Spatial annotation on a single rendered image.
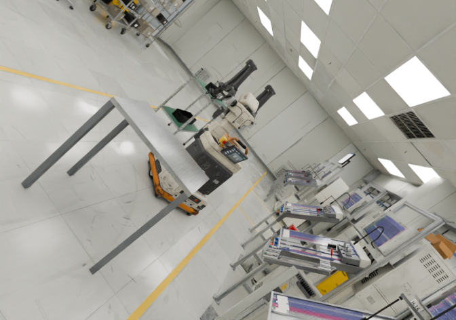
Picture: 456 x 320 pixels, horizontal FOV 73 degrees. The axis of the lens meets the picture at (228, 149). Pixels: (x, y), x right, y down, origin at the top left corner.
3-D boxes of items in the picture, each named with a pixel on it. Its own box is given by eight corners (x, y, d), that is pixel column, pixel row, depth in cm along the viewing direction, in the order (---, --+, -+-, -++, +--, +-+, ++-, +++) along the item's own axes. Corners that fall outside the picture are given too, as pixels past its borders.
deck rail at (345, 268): (276, 256, 264) (277, 249, 264) (276, 255, 266) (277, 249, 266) (364, 276, 250) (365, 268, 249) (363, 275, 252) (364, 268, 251)
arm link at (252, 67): (256, 61, 329) (260, 67, 335) (250, 57, 339) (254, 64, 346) (227, 91, 331) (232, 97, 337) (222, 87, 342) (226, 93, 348)
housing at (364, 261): (357, 275, 253) (360, 258, 252) (347, 254, 300) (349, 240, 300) (368, 277, 251) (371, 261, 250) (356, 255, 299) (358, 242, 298)
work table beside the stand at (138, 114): (69, 171, 228) (146, 101, 214) (128, 245, 226) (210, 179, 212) (20, 183, 184) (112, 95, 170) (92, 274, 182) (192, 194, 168)
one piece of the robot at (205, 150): (199, 204, 343) (257, 158, 328) (165, 182, 308) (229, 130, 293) (193, 184, 368) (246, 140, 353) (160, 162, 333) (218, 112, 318)
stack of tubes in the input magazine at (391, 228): (378, 247, 250) (406, 228, 246) (364, 230, 300) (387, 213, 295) (388, 260, 249) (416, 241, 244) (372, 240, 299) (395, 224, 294)
